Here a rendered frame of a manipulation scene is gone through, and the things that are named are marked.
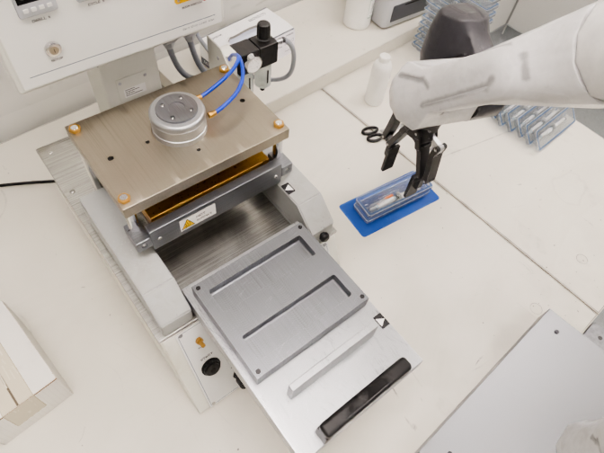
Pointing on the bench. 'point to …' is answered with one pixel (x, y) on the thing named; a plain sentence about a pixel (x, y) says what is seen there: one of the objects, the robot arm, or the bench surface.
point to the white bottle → (378, 80)
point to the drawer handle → (332, 425)
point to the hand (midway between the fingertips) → (401, 173)
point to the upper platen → (203, 187)
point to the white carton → (241, 29)
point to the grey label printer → (395, 11)
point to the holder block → (279, 300)
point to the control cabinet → (102, 42)
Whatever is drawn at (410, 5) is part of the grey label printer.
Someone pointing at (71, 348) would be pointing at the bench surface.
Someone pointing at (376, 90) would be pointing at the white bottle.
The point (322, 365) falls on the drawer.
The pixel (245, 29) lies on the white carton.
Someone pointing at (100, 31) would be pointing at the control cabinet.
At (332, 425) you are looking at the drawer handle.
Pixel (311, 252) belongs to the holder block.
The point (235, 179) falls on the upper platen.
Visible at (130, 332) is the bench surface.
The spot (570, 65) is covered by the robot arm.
